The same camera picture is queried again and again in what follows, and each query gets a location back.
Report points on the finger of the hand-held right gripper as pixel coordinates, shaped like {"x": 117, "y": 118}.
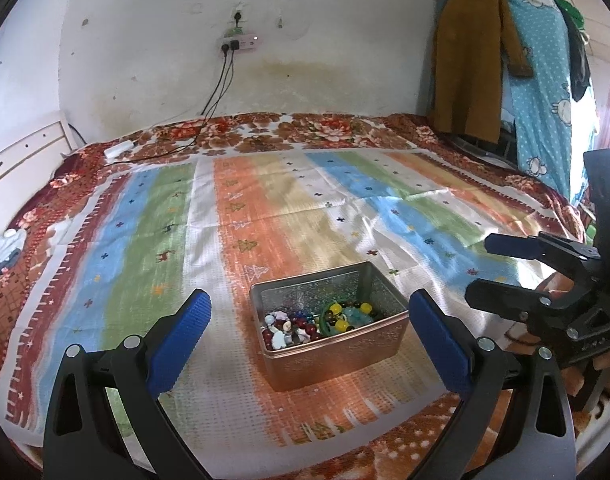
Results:
{"x": 530, "y": 247}
{"x": 505, "y": 300}

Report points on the white power adapter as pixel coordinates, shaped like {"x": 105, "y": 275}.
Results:
{"x": 119, "y": 150}

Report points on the striped colourful mat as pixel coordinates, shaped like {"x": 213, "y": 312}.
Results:
{"x": 285, "y": 220}

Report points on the white power strip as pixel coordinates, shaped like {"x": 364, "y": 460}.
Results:
{"x": 240, "y": 43}

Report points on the green bangle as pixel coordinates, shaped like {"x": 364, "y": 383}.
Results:
{"x": 326, "y": 327}

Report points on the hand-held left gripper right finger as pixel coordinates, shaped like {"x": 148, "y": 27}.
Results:
{"x": 442, "y": 340}

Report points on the dark hanging garment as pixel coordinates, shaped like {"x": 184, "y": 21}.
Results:
{"x": 580, "y": 60}

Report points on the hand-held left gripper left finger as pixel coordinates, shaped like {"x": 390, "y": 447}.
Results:
{"x": 180, "y": 340}

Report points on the white headboard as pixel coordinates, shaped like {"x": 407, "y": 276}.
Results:
{"x": 25, "y": 150}

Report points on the brown jacket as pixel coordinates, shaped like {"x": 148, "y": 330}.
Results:
{"x": 465, "y": 60}

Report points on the metal jewelry box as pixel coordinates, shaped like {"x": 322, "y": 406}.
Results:
{"x": 335, "y": 365}

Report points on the white and blue cloth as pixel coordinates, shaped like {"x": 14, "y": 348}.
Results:
{"x": 2, "y": 255}

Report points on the blue dotted cloth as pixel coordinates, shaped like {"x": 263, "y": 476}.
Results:
{"x": 540, "y": 85}

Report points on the wall plug charger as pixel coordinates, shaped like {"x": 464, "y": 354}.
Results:
{"x": 238, "y": 17}

